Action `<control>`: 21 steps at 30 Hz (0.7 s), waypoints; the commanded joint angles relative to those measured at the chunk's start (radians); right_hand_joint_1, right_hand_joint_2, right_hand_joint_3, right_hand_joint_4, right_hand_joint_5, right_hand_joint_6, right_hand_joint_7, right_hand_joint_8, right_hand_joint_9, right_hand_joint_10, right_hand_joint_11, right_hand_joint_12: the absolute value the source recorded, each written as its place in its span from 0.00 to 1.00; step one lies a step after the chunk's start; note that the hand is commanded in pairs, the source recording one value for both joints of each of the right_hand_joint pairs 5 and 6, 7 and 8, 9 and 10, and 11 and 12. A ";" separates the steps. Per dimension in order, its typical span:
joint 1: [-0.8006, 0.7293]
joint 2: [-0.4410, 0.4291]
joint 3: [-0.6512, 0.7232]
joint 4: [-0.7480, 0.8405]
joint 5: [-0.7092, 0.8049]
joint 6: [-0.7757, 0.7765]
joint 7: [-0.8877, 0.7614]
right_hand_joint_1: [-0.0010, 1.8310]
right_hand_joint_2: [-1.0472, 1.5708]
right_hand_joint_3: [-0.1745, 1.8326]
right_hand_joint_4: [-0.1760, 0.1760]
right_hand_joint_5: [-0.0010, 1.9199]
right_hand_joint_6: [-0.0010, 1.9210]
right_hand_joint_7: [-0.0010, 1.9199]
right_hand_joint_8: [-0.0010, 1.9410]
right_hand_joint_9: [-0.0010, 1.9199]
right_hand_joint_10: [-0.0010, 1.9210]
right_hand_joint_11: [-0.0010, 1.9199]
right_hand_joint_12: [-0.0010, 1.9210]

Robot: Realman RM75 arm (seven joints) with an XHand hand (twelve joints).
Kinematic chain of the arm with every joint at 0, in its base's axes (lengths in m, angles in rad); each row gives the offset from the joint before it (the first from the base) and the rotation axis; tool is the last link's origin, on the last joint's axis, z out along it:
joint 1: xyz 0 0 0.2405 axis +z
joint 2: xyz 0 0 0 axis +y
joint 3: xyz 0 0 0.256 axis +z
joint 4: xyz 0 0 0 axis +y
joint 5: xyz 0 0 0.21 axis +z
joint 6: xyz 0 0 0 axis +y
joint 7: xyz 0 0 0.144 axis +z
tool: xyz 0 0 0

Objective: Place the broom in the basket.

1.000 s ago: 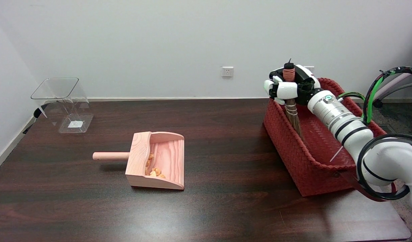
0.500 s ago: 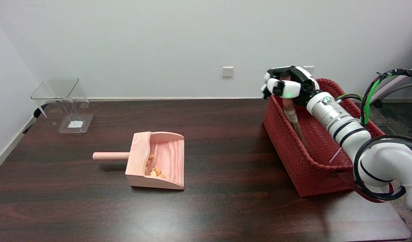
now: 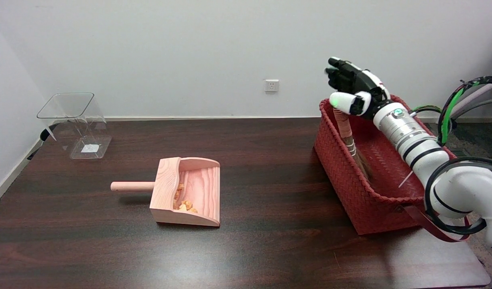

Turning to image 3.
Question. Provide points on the white and black robot right hand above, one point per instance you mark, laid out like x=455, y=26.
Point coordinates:
x=358, y=82

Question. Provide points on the small straw hand broom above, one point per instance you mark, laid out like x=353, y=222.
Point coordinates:
x=345, y=128

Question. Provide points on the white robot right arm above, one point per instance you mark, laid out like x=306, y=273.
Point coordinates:
x=406, y=132

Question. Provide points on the red woven basket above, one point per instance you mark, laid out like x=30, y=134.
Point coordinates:
x=350, y=192

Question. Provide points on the grey office chair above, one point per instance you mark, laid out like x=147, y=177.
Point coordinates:
x=476, y=94

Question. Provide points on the wooden dustpan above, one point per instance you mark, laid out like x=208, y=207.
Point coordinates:
x=198, y=188

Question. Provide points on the orange crumbs pile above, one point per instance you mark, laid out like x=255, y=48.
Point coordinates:
x=186, y=206

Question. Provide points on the clear plastic container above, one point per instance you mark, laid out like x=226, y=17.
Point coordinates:
x=83, y=132

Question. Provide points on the white wall outlet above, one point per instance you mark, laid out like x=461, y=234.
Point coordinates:
x=272, y=85

